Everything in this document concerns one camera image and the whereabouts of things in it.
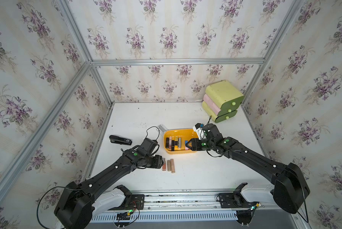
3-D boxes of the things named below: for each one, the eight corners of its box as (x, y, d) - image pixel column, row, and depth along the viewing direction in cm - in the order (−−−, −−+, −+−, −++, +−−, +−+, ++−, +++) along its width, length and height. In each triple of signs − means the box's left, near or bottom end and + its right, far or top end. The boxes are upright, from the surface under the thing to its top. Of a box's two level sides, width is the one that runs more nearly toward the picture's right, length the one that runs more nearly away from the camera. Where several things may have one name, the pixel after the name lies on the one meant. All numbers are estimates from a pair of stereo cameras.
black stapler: (110, 142, 99) (108, 138, 95) (113, 138, 101) (110, 134, 96) (130, 146, 97) (129, 142, 92) (132, 142, 98) (130, 138, 94)
